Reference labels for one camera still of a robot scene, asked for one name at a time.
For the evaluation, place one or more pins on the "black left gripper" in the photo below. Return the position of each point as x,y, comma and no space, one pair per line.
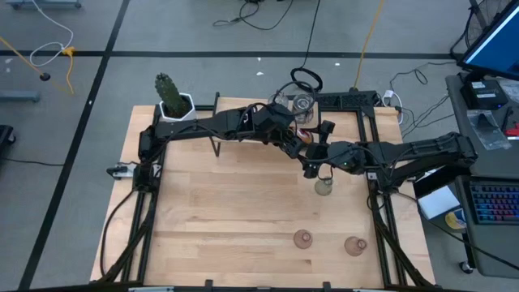
273,123

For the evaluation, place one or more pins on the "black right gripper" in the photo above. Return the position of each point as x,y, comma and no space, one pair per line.
344,158

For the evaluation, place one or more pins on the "glass jar with silver lid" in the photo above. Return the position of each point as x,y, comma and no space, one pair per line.
303,106

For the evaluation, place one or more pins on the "ribbed metal candle tin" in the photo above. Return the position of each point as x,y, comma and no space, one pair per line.
275,99

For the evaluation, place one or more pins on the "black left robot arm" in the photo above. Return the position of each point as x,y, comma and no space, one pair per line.
194,127

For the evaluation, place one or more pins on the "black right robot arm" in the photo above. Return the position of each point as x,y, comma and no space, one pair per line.
425,152

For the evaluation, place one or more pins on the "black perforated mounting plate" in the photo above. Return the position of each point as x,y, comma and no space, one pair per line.
348,99

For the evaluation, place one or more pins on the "wooden shelf riser black legs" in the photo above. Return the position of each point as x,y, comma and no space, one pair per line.
231,102

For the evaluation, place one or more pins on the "green cactus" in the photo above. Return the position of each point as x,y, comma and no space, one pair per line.
170,95

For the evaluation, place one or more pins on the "white box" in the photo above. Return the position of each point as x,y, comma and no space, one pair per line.
438,204

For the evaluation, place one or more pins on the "clear plastic bag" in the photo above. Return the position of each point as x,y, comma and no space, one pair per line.
488,130

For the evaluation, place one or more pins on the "small black computer box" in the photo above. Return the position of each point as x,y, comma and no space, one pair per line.
482,95

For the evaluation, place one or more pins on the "grey desk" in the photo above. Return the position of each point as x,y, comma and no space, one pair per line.
494,162

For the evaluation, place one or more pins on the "backlit rainbow keyboard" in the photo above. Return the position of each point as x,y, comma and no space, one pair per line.
494,203

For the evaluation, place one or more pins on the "red tool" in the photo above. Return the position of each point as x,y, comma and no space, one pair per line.
513,130

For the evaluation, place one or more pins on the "grey wheeled cart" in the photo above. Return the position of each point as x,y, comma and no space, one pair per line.
498,251

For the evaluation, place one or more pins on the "computer monitor blue screen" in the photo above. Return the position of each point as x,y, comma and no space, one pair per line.
498,48

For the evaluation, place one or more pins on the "small black floor object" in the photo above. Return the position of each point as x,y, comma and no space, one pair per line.
45,76

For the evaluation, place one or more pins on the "grey floor bar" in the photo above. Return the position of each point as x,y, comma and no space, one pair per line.
20,96

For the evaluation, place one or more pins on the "grey cart base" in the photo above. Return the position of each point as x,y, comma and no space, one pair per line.
40,4

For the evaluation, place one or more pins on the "black metal table frame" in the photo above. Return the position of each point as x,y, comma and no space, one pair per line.
383,247

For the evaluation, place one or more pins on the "silver left base bracket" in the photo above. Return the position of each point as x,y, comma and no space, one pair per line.
121,172

